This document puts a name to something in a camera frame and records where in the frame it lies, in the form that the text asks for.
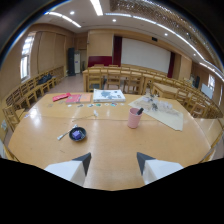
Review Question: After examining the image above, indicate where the black round dish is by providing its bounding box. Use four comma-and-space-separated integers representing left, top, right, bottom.
68, 126, 88, 142

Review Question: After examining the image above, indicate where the pink booklet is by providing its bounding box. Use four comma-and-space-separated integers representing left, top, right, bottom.
65, 94, 82, 105

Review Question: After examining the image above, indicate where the white projection screen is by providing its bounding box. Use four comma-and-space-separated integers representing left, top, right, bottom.
120, 37, 172, 74

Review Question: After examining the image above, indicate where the red packet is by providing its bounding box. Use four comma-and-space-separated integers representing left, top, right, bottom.
51, 92, 72, 103

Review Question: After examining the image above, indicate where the orange booklet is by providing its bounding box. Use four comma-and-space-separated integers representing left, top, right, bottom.
78, 93, 93, 104

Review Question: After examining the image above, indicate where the wooden chair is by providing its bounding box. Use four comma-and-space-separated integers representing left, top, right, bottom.
86, 67, 104, 93
105, 68, 122, 91
123, 70, 144, 96
2, 105, 26, 133

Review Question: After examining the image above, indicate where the beige paper sheet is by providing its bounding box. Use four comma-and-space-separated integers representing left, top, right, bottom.
128, 95, 185, 132

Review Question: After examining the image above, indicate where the pink cup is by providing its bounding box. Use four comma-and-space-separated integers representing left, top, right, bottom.
126, 107, 143, 130

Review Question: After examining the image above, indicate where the clear plastic bag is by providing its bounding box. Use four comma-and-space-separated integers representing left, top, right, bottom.
139, 94, 175, 115

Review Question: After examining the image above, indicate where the white grey printed box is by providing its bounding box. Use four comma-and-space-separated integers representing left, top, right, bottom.
92, 88, 127, 104

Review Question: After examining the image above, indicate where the purple cube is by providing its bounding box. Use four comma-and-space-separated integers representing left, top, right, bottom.
72, 130, 83, 140

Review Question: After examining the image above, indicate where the black tall speaker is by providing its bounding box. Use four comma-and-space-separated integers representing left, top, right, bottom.
67, 47, 76, 77

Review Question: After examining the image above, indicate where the white spoon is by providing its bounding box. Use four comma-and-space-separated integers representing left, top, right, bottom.
71, 110, 99, 122

